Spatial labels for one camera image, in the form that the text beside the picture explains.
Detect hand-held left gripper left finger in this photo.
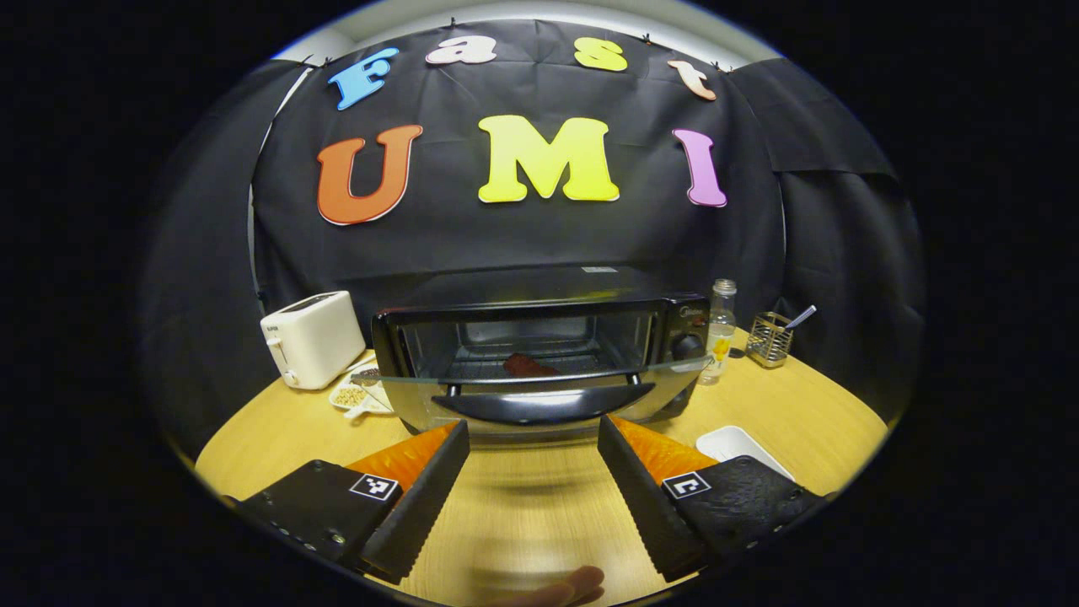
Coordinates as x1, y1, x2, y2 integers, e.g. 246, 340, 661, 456
239, 419, 471, 585

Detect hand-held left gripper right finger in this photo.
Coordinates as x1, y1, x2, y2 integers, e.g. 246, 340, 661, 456
596, 413, 829, 583

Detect black electric oven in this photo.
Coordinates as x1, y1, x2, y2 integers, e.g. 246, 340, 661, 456
350, 266, 714, 445

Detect brown meat piece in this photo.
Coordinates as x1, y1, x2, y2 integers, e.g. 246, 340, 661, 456
503, 353, 559, 379

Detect white rectangular plate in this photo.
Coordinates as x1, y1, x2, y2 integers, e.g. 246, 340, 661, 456
696, 426, 794, 482

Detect white divided snack dish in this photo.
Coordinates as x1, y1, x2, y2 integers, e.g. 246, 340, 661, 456
329, 354, 395, 420

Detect clear glass bottle yellow label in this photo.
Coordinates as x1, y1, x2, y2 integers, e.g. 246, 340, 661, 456
698, 279, 738, 387

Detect white toaster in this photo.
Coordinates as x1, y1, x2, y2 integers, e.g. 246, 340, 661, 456
260, 291, 368, 391

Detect black backdrop cloth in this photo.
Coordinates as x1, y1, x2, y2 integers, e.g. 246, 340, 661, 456
139, 19, 928, 460

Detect metal wire utensil holder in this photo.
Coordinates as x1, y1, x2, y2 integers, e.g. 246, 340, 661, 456
745, 312, 795, 369

